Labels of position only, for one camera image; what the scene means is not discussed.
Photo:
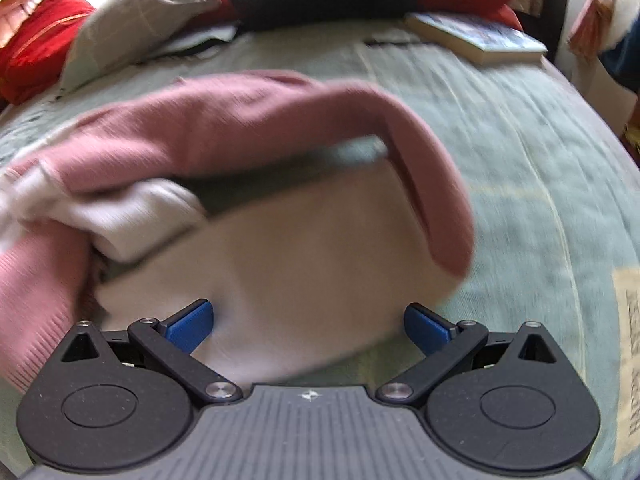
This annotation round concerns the pink and white sweater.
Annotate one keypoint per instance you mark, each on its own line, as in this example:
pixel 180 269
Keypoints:
pixel 250 125

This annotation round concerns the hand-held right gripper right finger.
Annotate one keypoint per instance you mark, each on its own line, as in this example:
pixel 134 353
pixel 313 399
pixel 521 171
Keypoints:
pixel 425 329

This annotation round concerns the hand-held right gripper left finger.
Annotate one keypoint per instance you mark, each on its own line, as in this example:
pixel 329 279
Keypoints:
pixel 192 327

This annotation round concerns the grey-green checked pillow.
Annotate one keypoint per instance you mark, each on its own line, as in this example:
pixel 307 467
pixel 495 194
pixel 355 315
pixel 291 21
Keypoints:
pixel 145 15

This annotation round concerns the dark blue garment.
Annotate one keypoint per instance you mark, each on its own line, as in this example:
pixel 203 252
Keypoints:
pixel 625 65

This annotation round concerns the orange patterned curtain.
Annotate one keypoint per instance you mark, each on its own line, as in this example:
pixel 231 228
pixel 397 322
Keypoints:
pixel 595 25

